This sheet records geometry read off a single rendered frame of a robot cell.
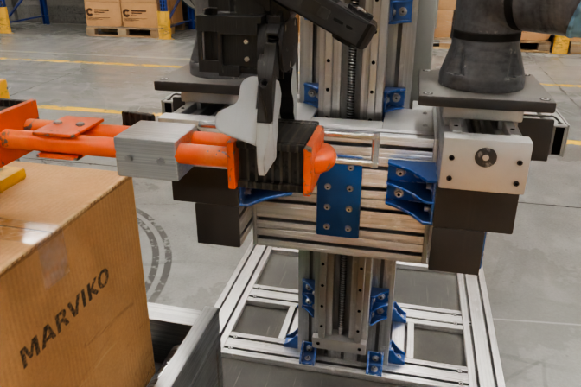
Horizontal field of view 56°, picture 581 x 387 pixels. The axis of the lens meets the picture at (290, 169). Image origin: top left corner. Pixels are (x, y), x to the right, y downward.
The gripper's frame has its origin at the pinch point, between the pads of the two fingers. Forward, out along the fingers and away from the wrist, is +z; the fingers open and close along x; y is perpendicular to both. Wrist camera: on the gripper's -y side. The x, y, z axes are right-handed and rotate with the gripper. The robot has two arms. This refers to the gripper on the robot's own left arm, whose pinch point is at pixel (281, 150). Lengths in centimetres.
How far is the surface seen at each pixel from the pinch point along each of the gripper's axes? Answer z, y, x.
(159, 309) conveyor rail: 49, 33, -32
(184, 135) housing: -1.2, 10.2, 0.9
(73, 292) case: 23.1, 28.9, -1.7
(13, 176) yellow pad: 11.9, 43.1, -11.5
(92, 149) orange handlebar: 0.3, 19.6, 3.4
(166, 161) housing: 0.9, 11.3, 3.4
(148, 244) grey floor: 108, 98, -148
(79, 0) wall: 69, 562, -841
